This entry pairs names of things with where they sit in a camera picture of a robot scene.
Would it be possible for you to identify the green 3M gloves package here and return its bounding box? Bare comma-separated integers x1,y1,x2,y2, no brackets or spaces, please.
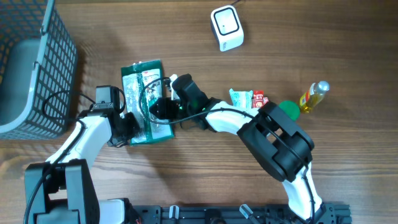
121,60,174,146

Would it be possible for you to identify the light green snack pouch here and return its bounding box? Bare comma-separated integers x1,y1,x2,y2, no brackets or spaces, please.
229,88,254,109

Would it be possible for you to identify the red Nescafe coffee stick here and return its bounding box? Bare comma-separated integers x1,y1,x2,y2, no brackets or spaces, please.
252,90,264,108

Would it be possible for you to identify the green lid jar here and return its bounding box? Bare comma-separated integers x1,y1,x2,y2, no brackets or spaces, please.
279,100,300,121

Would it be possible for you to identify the yellow liquid bottle silver cap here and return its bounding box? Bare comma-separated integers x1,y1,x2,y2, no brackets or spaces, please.
299,81,330,113

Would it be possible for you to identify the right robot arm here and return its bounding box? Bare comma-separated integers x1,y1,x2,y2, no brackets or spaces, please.
149,74,322,223

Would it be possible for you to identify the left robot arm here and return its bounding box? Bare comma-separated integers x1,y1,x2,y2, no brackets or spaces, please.
23,85,142,223

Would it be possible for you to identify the white barcode scanner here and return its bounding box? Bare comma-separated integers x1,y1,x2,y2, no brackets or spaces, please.
210,5,244,52

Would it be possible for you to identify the grey plastic mesh basket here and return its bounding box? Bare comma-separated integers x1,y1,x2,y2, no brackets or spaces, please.
1,1,78,140

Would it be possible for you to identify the black right camera cable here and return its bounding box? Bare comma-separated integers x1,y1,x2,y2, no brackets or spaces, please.
138,77,317,224

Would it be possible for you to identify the black camera cable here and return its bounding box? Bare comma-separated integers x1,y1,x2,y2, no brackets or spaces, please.
23,90,125,224
138,77,317,224

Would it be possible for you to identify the black left camera cable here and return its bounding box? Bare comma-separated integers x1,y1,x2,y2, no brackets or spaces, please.
23,90,125,224

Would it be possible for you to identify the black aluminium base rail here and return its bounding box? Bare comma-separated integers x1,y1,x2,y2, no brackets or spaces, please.
75,203,353,224

